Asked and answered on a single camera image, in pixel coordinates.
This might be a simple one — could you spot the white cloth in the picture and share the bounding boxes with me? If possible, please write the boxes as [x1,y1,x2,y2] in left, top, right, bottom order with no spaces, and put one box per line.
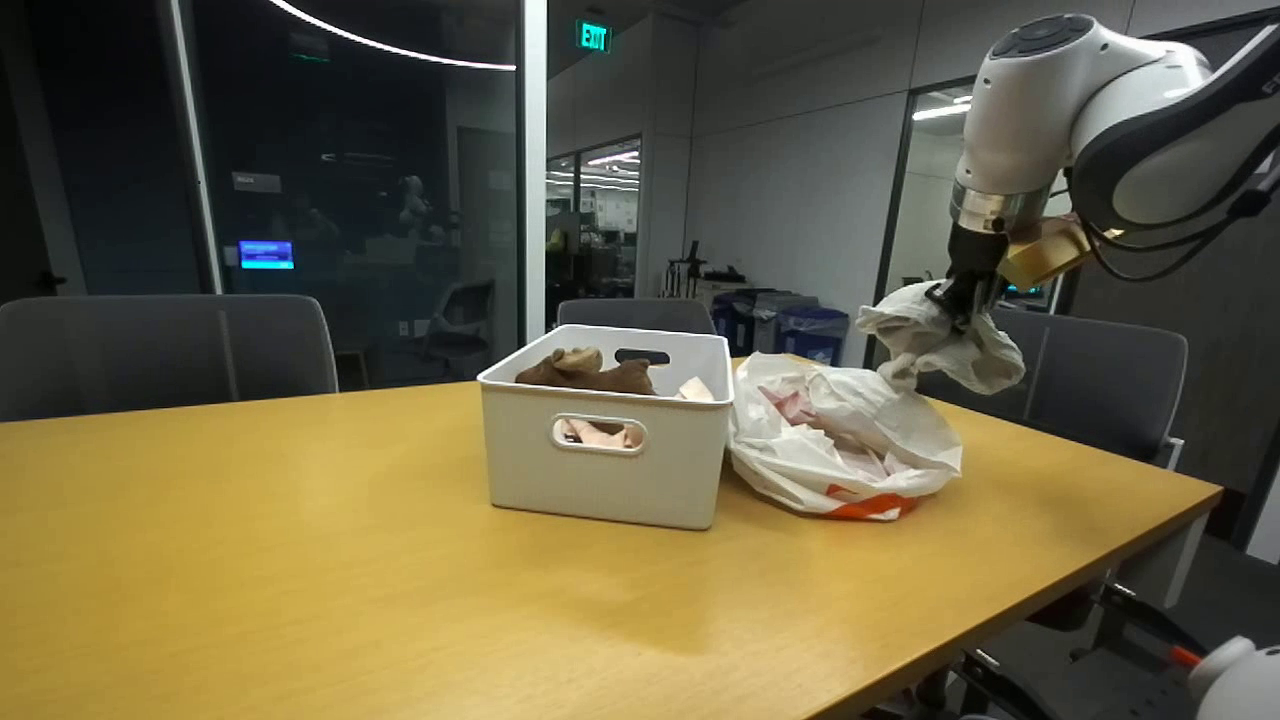
[856,281,1027,397]

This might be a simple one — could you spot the grey chair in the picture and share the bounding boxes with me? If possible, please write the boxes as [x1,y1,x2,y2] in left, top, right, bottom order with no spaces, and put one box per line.
[556,297,718,337]
[918,307,1190,473]
[0,294,340,424]

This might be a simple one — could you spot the row of bins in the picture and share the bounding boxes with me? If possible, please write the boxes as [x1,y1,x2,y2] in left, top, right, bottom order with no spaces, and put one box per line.
[711,287,851,367]

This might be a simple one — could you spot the white plastic bag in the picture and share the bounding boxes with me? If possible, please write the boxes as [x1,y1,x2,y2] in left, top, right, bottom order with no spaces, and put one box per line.
[727,352,964,522]

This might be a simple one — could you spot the black stand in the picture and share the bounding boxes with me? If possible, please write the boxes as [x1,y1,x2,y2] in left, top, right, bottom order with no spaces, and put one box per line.
[666,239,748,300]

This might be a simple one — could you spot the brown cloth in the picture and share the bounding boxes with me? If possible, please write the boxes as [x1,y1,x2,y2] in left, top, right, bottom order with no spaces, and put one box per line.
[514,346,657,397]

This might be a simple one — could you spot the pink cloth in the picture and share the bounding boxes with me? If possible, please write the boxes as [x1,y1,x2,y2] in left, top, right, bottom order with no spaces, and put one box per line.
[558,376,717,450]

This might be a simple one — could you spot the white plastic basket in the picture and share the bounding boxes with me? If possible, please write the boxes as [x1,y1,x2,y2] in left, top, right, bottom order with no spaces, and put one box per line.
[476,324,737,532]

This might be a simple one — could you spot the black office chair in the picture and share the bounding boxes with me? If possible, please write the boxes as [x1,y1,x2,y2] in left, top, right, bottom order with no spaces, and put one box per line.
[418,279,497,379]

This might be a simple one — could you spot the blue lit screen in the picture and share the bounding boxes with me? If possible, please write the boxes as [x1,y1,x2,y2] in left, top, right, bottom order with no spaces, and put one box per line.
[237,239,296,271]

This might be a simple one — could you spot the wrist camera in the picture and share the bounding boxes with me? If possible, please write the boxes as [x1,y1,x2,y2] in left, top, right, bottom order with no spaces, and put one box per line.
[998,218,1093,292]

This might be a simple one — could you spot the ring ceiling light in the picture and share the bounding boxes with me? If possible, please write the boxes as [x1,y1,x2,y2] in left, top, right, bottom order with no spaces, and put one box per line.
[264,0,518,73]

